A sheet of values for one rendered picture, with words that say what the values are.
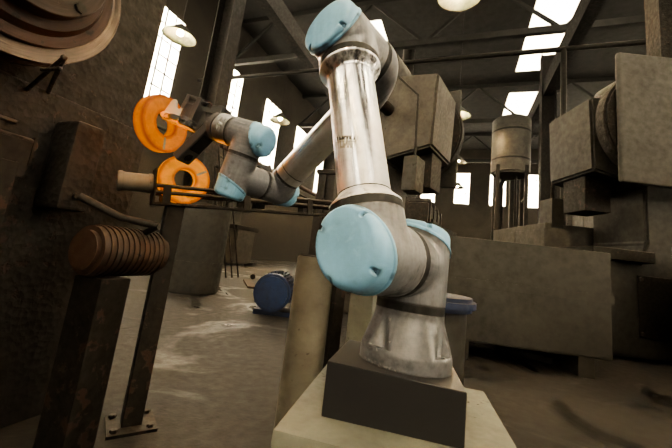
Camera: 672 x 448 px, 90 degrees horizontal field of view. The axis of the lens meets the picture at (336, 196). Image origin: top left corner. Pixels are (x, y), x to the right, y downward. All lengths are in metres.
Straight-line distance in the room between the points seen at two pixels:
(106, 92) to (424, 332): 1.20
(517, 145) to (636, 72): 5.81
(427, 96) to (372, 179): 2.83
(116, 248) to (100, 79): 0.61
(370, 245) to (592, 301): 2.27
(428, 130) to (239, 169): 2.51
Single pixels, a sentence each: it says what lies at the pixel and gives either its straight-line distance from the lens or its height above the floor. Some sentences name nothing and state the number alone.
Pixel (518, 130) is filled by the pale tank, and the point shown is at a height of 4.04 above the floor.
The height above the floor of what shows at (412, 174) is 1.25.
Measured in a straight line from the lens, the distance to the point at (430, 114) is 3.21.
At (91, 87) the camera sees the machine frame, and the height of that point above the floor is 0.96.
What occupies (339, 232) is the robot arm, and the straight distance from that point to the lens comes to 0.46.
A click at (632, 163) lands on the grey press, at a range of 3.42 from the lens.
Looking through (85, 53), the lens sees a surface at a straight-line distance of 1.18.
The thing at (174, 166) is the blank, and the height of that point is 0.74.
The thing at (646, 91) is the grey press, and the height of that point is 2.09.
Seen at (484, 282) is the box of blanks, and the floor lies 0.47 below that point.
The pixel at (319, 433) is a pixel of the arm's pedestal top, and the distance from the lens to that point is 0.53.
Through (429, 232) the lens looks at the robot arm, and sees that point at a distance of 0.57.
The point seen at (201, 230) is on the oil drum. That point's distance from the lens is 3.54.
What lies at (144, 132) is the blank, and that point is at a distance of 0.99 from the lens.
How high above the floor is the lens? 0.53
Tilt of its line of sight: 10 degrees up
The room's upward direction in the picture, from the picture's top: 7 degrees clockwise
